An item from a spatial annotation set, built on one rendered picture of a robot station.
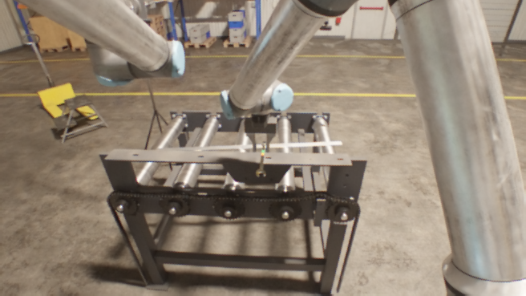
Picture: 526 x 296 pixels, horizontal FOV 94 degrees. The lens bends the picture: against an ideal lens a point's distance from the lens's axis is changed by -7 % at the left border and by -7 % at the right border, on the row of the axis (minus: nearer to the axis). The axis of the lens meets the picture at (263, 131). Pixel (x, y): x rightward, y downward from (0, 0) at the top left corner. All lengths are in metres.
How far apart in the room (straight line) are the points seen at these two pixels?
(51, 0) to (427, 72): 0.49
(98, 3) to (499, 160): 0.59
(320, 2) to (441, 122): 0.24
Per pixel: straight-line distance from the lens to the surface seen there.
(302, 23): 0.46
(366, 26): 10.55
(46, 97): 5.94
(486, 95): 0.44
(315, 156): 1.27
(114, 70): 0.74
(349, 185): 1.40
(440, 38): 0.43
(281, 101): 0.86
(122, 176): 1.58
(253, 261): 1.86
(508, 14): 12.85
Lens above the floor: 1.90
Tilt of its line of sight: 30 degrees down
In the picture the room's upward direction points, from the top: 1 degrees counter-clockwise
